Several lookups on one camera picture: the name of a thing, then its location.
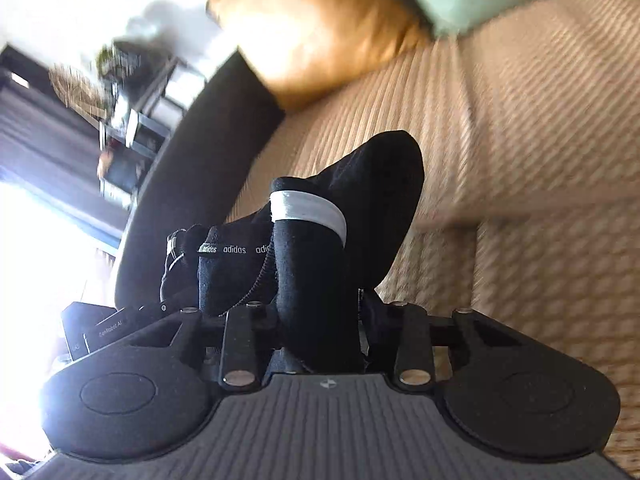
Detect black white-striped track jacket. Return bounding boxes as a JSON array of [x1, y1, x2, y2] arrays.
[[160, 130, 424, 373]]

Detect woven brown seat mat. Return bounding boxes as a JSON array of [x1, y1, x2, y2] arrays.
[[231, 0, 639, 474]]

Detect black side table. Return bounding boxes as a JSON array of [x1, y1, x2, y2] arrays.
[[99, 58, 206, 208]]

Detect orange leather cushion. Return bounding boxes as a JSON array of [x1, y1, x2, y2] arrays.
[[207, 0, 430, 112]]

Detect potted plant in bag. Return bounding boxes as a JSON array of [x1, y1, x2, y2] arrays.
[[49, 40, 149, 119]]

